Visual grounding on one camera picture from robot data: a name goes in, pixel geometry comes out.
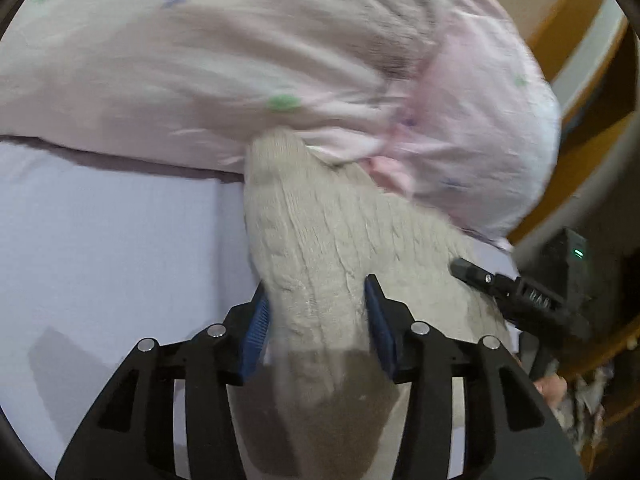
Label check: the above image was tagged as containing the cream cable-knit sweater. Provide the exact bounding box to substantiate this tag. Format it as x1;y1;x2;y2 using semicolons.
244;129;510;479

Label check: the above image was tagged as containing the right hand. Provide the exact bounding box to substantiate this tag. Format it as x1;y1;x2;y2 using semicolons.
534;374;567;410

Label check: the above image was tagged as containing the white floral pillow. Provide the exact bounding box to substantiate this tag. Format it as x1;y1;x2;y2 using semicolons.
364;0;562;247

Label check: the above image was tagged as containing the lavender bed sheet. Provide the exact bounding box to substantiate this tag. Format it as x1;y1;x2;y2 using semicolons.
0;134;522;480

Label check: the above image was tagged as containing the pink floral pillow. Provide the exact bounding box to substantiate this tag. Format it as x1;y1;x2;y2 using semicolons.
1;0;449;172

